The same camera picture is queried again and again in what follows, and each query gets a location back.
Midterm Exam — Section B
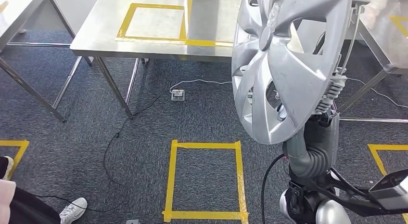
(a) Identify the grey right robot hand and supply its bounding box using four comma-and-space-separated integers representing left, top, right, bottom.
282, 111, 340, 167

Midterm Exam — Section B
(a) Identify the silver wheel cover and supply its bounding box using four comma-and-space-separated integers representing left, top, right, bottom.
231, 0, 367, 145

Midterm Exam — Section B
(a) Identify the steel workbench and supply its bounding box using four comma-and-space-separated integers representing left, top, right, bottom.
338, 0, 408, 124
0, 0, 93, 123

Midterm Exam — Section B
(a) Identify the yellow floor tape square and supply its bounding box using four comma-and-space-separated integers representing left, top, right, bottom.
0, 139, 30, 180
368, 144, 408, 224

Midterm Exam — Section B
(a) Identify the yellow tape on steel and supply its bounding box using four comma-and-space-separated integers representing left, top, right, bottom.
390, 15, 408, 37

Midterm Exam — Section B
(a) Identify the grey floor socket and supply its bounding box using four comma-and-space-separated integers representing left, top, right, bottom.
170, 89, 186, 101

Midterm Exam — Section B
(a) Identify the large yellow tape square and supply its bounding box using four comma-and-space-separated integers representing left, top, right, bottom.
185, 0, 243, 48

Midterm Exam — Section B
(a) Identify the yellow floor tape mark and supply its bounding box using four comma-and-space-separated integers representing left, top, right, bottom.
162, 139, 249, 223

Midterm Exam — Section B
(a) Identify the small yellow tape square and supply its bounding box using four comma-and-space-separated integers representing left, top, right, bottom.
116, 3, 187, 44

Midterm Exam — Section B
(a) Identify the person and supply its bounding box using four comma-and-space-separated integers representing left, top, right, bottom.
0, 155, 88, 224

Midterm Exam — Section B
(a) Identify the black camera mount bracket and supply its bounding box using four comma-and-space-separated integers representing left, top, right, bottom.
319, 171, 383, 217

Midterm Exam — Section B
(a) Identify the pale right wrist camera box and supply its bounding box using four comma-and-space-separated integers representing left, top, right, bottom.
369, 169, 408, 211

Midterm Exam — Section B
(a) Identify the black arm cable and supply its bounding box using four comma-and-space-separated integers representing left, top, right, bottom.
261, 154, 288, 224

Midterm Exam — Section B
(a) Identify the white floor cable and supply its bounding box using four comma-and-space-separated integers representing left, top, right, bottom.
170, 77, 408, 109

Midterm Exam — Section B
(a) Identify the black floor cable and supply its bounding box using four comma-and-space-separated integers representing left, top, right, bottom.
33, 90, 171, 213

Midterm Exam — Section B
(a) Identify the steel table frame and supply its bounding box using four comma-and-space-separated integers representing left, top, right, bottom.
69, 0, 246, 119

